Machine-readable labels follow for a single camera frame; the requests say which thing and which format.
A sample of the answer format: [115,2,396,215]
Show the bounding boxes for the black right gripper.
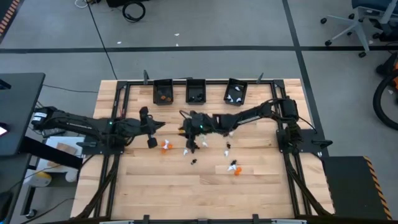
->
[179,111,215,154]

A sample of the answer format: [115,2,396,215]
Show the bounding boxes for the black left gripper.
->
[133,106,167,149]

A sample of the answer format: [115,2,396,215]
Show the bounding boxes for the black plastic basket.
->
[185,78,207,105]
[152,78,174,106]
[223,77,249,107]

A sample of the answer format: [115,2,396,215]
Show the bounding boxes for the white round container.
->
[64,169,78,184]

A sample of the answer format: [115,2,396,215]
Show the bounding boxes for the black power brick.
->
[41,127,67,138]

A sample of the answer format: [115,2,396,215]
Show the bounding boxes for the white cardboard box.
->
[36,136,86,174]

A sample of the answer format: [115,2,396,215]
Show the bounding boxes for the black diagonal beam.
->
[19,136,84,170]

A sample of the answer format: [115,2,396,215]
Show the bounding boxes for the black equipment box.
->
[106,0,150,8]

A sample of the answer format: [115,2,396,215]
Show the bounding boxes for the white yellow container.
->
[23,170,53,188]

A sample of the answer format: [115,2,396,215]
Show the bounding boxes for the black desk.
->
[0,72,47,157]

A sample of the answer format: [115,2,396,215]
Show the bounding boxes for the black mat hazard stripe edge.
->
[0,0,22,40]
[321,155,394,221]

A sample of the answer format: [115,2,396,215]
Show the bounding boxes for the office chair white base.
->
[320,0,398,59]

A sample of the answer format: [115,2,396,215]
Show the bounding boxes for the black orange machine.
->
[374,52,398,91]

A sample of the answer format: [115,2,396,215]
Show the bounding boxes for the black aluminium table frame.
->
[72,79,335,224]

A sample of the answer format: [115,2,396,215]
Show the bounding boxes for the black floor cable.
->
[86,1,118,80]
[42,83,100,94]

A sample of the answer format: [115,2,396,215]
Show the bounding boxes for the coiled black cable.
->
[121,0,147,23]

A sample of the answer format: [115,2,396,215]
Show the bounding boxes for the black hose loop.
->
[372,70,398,131]

